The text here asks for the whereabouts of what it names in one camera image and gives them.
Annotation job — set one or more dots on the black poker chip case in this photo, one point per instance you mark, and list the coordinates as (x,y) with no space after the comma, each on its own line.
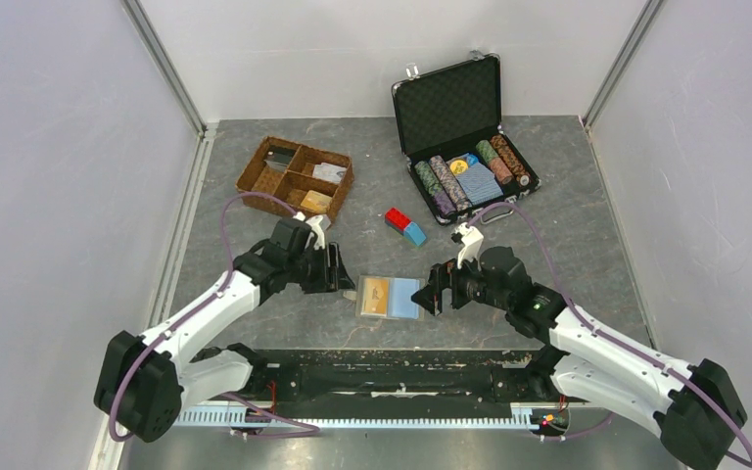
(446,112)

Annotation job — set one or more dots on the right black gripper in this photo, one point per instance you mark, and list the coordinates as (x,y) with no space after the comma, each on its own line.
(444,276)

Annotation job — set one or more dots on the red toy brick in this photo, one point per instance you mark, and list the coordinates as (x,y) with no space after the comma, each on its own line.
(397,220)

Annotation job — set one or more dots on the green poker chip row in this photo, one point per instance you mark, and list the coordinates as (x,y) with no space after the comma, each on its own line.
(434,188)

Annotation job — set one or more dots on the green pink chip row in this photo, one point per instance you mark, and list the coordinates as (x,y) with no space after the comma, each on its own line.
(490,156)

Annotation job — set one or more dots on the purple poker chip row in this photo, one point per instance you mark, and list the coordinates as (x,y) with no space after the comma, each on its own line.
(450,183)

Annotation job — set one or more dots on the yellow dealer button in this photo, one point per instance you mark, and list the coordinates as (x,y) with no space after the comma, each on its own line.
(458,166)

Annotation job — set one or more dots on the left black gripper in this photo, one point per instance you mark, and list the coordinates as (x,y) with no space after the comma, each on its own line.
(330,276)

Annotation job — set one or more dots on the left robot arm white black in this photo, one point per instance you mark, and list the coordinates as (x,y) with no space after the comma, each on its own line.
(147,380)

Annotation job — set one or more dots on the silver VIP cards stack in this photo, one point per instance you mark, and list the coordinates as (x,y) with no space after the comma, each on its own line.
(325,176)

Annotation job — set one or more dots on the brown poker chip row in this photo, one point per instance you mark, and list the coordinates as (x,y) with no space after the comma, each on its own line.
(509,156)

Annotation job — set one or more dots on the brown wicker divided basket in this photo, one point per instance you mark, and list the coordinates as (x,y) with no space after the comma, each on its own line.
(316,169)

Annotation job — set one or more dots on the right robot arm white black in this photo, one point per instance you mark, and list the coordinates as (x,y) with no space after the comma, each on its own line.
(693,409)

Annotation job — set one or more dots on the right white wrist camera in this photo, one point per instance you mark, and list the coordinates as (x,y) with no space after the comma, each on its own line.
(470,239)

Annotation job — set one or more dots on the gold cards in basket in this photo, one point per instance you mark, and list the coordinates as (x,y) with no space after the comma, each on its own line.
(314,201)

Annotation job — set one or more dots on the blue playing card deck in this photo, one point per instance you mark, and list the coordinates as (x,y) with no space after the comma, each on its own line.
(479,184)

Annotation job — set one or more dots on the gold credit card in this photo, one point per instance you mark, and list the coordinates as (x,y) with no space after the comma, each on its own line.
(375,296)

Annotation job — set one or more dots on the blue toy brick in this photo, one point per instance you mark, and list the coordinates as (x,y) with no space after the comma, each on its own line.
(414,234)

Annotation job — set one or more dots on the black cards in basket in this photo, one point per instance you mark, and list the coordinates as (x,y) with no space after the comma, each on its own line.
(279,158)

